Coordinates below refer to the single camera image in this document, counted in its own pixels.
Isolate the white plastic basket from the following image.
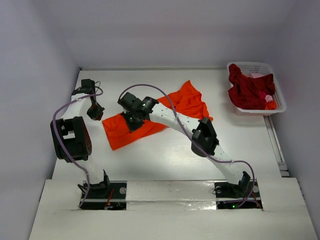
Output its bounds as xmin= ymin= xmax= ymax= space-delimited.
xmin=226 ymin=61 xmax=287 ymax=116

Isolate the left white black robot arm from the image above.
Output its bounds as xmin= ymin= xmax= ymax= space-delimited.
xmin=50 ymin=79 xmax=111 ymax=198

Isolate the orange t shirt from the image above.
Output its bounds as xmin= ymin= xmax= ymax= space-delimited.
xmin=102 ymin=80 xmax=213 ymax=151

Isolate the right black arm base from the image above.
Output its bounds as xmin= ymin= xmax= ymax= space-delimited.
xmin=212 ymin=181 xmax=263 ymax=210

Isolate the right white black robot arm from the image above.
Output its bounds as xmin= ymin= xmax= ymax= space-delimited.
xmin=117 ymin=92 xmax=251 ymax=198

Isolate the small orange cloth in basket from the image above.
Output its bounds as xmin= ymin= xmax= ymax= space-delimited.
xmin=265 ymin=100 xmax=278 ymax=111

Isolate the dark red t shirt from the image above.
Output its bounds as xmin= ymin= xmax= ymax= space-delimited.
xmin=228 ymin=63 xmax=276 ymax=110

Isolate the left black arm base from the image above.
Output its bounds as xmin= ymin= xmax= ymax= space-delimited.
xmin=80 ymin=181 xmax=127 ymax=211

